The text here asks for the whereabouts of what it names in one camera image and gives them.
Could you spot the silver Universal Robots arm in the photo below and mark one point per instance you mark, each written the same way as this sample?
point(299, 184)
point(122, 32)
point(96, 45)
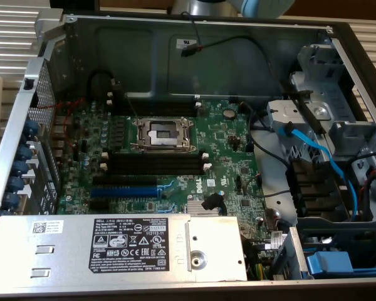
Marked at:
point(206, 6)

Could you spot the black RAM slot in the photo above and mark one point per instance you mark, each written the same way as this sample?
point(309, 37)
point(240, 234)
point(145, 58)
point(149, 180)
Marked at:
point(163, 111)
point(153, 165)
point(163, 106)
point(163, 98)
point(163, 102)
point(153, 155)
point(153, 160)
point(153, 172)

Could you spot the metal CPU socket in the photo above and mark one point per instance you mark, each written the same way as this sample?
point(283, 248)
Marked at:
point(163, 135)

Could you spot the green Dell motherboard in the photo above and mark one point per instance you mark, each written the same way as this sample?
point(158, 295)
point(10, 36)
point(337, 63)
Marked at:
point(225, 147)

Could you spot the round coin cell battery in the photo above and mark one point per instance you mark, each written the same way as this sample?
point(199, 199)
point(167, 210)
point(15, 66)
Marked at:
point(228, 113)

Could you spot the black plug by heatsink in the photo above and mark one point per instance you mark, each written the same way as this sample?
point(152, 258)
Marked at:
point(210, 202)

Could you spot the silver chipset heatsink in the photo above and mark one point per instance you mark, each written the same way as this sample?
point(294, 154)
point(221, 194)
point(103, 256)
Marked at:
point(197, 208)

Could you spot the long black expansion slot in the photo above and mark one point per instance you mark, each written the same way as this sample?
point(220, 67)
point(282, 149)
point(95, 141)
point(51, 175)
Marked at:
point(125, 181)

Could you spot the thin metal locking lever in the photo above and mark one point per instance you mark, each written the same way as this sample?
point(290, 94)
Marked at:
point(130, 103)

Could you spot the blue expansion slot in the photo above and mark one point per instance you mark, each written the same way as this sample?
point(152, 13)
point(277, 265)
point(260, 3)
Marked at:
point(125, 192)

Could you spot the open grey PC case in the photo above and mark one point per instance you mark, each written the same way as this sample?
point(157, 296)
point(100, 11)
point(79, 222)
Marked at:
point(238, 72)

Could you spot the short black expansion slot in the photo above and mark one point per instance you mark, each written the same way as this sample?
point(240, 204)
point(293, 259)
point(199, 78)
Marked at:
point(99, 205)

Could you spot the black ribbed plastic part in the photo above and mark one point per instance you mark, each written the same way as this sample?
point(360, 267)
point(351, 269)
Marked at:
point(313, 188)

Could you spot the silver power supply unit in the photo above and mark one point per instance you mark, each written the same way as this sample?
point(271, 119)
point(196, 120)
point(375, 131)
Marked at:
point(65, 251)

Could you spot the grey metal disk bay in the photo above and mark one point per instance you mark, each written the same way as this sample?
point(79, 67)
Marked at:
point(319, 62)

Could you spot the blue card retainer clip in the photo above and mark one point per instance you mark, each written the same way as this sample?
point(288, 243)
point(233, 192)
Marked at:
point(19, 167)
point(23, 153)
point(15, 183)
point(30, 127)
point(11, 200)

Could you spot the blue plastic latch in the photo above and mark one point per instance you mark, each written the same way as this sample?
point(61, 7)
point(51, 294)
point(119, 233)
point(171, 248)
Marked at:
point(329, 263)

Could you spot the silver metal drive bracket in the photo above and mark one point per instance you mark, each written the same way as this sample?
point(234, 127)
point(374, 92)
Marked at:
point(288, 113)

